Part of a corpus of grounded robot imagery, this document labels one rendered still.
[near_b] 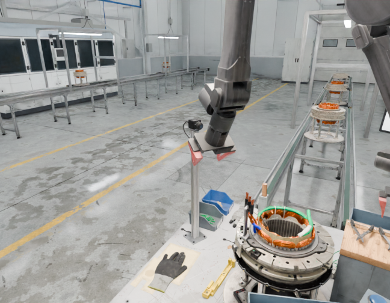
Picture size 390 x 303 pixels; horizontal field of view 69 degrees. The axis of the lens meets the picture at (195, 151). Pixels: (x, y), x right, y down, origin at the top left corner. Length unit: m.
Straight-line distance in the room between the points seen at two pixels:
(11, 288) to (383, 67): 2.63
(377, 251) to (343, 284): 0.17
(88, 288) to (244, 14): 2.20
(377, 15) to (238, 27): 0.32
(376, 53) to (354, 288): 0.77
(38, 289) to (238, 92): 2.25
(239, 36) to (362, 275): 0.87
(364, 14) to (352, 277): 0.93
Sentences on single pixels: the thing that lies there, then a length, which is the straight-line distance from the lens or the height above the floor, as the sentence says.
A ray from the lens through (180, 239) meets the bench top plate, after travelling 1.49.
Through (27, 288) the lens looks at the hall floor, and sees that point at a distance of 2.65.
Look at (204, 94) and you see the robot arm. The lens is 0.76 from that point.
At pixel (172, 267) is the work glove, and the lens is 1.32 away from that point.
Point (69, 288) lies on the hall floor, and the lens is 2.51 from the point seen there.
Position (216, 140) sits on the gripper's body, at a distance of 0.74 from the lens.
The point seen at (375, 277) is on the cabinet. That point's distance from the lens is 1.15.
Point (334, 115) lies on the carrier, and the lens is 3.06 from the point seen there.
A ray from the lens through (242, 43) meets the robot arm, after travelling 0.64.
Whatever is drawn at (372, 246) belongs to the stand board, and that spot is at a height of 1.06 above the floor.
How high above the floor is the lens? 1.70
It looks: 21 degrees down
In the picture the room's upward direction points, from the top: straight up
